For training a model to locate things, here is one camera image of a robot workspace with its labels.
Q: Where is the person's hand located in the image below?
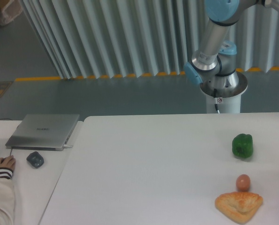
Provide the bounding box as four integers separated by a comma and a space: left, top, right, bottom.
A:
0, 155, 16, 171

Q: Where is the white striped sleeve forearm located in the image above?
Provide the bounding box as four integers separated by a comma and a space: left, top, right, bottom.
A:
0, 168, 15, 225

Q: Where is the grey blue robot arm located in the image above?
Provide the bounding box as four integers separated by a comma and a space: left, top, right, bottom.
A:
184, 0, 279, 85

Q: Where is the dark grey small device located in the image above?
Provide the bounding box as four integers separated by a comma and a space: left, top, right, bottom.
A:
26, 151, 44, 169

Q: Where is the white side desk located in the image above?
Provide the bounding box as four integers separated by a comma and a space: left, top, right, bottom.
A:
0, 120, 83, 225

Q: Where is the silver closed laptop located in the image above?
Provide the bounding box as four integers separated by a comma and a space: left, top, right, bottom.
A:
5, 114, 80, 151

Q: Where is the green bell pepper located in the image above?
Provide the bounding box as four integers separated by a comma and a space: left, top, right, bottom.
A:
232, 134, 254, 158

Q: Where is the brown egg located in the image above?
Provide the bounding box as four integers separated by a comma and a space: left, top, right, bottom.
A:
236, 174, 250, 192

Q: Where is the triangular golden bread pastry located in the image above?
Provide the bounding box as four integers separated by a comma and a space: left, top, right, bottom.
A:
215, 192, 264, 224

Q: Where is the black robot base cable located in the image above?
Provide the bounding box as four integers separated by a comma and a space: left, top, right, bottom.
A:
213, 88, 221, 114

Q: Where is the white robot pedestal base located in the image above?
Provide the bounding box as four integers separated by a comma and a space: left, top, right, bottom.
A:
200, 71, 248, 113

